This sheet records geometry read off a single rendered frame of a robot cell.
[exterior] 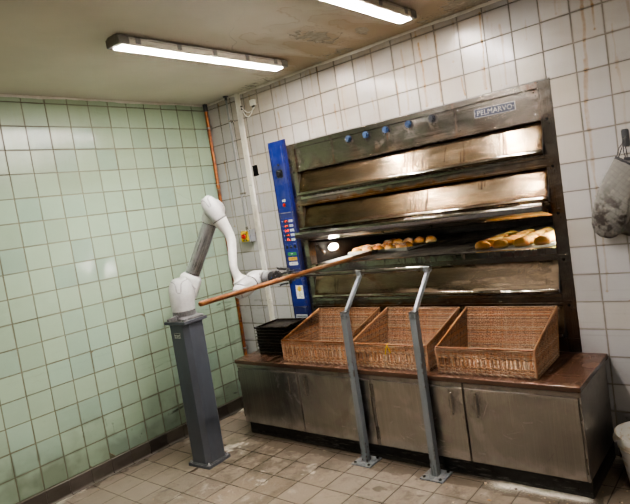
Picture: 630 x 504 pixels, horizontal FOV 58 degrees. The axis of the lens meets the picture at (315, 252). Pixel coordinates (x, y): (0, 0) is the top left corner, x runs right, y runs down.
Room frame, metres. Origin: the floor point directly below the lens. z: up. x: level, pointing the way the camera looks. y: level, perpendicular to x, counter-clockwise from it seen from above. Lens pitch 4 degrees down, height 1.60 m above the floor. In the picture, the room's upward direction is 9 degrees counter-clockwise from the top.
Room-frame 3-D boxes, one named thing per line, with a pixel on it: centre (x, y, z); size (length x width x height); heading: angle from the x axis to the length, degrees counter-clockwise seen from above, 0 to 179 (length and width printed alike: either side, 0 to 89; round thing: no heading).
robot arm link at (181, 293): (3.79, 0.93, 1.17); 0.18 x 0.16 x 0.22; 3
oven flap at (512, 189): (3.73, -0.65, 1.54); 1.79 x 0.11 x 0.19; 50
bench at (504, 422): (3.58, -0.38, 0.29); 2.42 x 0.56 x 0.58; 50
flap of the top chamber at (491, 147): (3.73, -0.65, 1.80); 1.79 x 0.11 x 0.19; 50
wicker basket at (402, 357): (3.51, -0.49, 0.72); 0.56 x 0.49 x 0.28; 49
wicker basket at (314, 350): (3.90, -0.03, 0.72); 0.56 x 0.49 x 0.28; 51
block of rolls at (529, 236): (3.69, -1.38, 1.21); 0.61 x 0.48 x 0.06; 140
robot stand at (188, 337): (3.78, 0.93, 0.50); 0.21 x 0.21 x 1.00; 54
